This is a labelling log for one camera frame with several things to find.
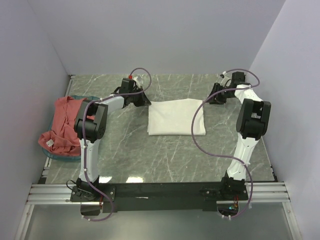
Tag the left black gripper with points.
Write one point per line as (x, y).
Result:
(144, 100)

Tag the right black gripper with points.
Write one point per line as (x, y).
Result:
(216, 100)

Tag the white Coca-Cola t-shirt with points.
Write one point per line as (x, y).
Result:
(175, 117)

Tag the aluminium frame rail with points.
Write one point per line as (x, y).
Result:
(60, 194)

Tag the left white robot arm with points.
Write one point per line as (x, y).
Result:
(90, 126)

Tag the teal plastic basket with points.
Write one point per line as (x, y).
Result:
(60, 158)

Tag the red t-shirt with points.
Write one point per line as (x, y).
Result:
(60, 125)

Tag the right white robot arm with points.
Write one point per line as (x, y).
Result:
(252, 123)

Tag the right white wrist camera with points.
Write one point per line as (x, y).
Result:
(224, 78)

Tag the black base beam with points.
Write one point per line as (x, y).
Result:
(120, 197)

